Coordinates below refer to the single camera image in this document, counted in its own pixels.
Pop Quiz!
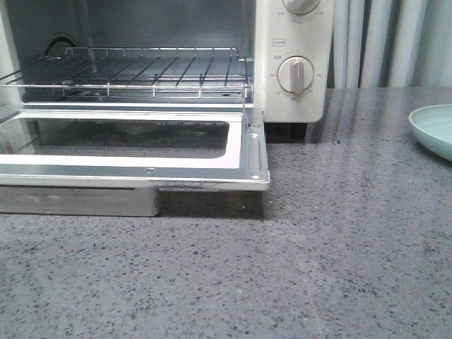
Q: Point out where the oven glass door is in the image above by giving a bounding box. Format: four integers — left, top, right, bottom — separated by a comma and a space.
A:
1, 105, 270, 216

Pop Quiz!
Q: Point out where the white Toshiba toaster oven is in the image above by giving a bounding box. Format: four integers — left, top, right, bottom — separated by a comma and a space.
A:
1, 1, 334, 138

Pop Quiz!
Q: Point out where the lower timer knob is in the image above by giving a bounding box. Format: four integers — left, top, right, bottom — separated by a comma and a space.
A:
278, 56, 314, 95

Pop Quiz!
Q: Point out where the upper temperature knob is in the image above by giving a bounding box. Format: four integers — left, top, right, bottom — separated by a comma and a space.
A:
282, 0, 320, 16

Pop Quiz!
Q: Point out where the white curtain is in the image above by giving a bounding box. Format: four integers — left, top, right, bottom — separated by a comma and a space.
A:
328, 1, 451, 88

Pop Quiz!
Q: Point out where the light green plate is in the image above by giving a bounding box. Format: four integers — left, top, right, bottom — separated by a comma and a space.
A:
408, 105, 452, 162

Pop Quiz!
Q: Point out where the wire oven rack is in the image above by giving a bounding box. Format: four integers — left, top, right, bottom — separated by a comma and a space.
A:
1, 47, 254, 102

